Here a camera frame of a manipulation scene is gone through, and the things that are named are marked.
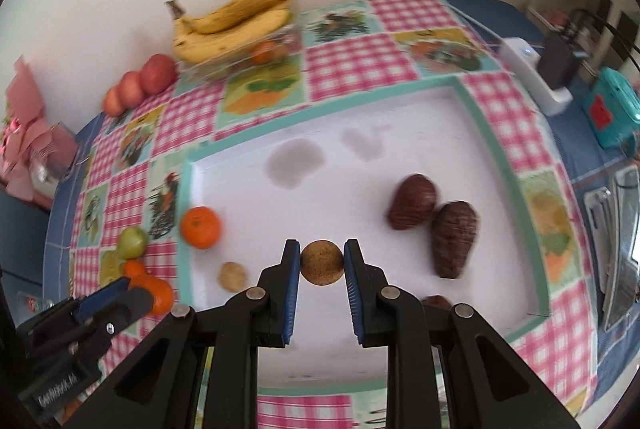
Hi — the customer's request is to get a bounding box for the small tan longan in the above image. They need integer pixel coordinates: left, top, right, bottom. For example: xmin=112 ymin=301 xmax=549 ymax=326
xmin=217 ymin=262 xmax=247 ymax=293

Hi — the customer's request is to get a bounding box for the orange tangerine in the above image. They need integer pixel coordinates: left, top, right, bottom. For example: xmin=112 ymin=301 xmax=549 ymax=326
xmin=179 ymin=206 xmax=221 ymax=250

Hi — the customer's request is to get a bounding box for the large dark dried date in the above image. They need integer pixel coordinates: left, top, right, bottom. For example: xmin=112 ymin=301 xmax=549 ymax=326
xmin=431 ymin=200 xmax=480 ymax=279

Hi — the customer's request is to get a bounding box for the banana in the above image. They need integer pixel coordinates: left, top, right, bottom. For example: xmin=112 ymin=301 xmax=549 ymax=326
xmin=166 ymin=0 xmax=289 ymax=34
xmin=172 ymin=7 xmax=292 ymax=65

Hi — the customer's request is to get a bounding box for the upper banana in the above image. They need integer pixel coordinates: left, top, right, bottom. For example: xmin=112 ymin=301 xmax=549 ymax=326
xmin=166 ymin=0 xmax=289 ymax=34

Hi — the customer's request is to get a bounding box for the teal tin box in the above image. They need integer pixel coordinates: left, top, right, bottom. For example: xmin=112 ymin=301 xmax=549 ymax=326
xmin=584 ymin=67 xmax=639 ymax=148

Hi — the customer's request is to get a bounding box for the checkered fruit tablecloth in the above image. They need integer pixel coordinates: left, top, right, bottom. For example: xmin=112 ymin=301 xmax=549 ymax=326
xmin=43 ymin=0 xmax=597 ymax=414

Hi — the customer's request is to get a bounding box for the tangerine inside container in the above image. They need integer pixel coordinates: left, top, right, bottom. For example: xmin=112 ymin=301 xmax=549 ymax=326
xmin=250 ymin=41 xmax=278 ymax=65

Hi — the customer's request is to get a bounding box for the upper green jujube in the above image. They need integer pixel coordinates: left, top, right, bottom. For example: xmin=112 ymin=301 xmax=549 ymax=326
xmin=116 ymin=227 xmax=148 ymax=260

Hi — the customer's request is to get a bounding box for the lower banana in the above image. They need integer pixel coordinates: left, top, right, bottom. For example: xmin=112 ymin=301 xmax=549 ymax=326
xmin=172 ymin=7 xmax=292 ymax=65

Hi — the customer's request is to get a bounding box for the brown walnut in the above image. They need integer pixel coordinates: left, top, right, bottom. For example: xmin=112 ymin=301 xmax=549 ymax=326
xmin=300 ymin=239 xmax=344 ymax=286

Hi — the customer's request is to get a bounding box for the clear plastic fruit container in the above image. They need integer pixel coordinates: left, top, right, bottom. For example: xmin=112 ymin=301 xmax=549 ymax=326
xmin=177 ymin=20 xmax=303 ymax=82

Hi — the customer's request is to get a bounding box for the silver remote control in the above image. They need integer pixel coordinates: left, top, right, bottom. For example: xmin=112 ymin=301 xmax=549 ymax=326
xmin=602 ymin=164 xmax=639 ymax=331

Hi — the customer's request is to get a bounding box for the black power adapter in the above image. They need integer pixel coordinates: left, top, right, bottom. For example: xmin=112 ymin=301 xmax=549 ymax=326
xmin=536 ymin=31 xmax=588 ymax=91

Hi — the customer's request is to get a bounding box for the white tray with teal rim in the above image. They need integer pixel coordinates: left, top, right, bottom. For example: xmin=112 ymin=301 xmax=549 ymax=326
xmin=176 ymin=76 xmax=552 ymax=398

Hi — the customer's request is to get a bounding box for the small left apple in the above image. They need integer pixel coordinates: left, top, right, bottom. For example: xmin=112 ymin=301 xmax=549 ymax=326
xmin=102 ymin=86 xmax=126 ymax=118

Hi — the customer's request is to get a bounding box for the white power strip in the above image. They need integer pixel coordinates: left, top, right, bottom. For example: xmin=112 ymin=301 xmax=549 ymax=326
xmin=498 ymin=38 xmax=573 ymax=117

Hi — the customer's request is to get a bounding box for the pink flower bouquet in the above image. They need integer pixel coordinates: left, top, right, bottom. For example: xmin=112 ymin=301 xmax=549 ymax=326
xmin=1 ymin=58 xmax=78 ymax=204

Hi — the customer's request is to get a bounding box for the lowest dark dried date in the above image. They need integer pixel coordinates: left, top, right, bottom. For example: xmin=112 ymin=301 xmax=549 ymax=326
xmin=422 ymin=295 xmax=452 ymax=311

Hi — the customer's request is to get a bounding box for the right red apple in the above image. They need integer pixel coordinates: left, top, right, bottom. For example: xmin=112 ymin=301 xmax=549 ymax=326
xmin=140 ymin=54 xmax=178 ymax=95

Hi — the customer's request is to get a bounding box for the red apple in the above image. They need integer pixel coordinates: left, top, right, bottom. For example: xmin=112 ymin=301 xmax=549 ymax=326
xmin=117 ymin=70 xmax=145 ymax=109
xmin=140 ymin=54 xmax=178 ymax=95

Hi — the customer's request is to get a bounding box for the middle red apple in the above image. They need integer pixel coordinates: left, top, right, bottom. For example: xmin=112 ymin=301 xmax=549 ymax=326
xmin=117 ymin=70 xmax=145 ymax=109

